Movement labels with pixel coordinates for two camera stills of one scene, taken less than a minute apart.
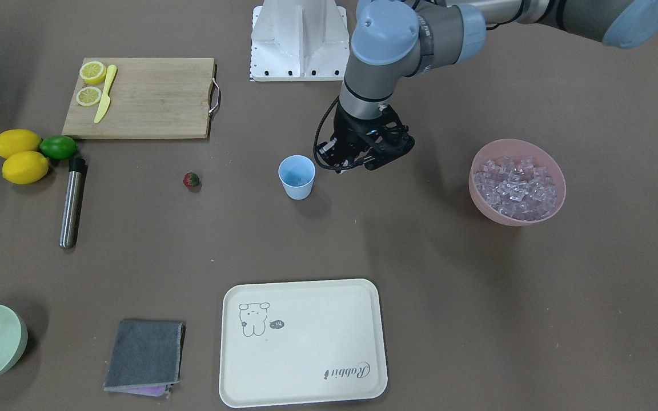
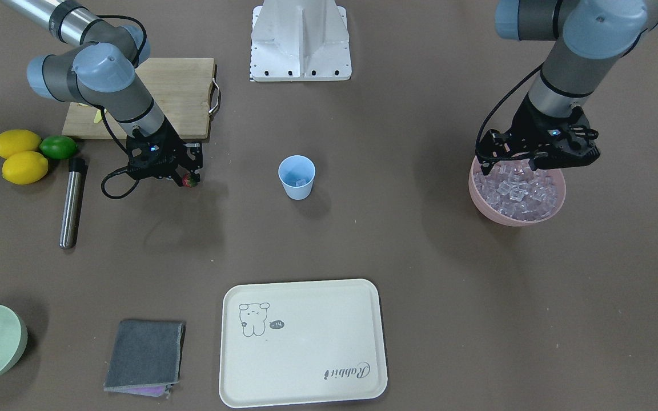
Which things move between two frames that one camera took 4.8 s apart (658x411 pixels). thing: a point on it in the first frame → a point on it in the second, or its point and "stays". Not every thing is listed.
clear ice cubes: x=521 y=192 stays
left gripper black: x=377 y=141 → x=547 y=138
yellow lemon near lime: x=9 y=142 stays
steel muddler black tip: x=76 y=170 stays
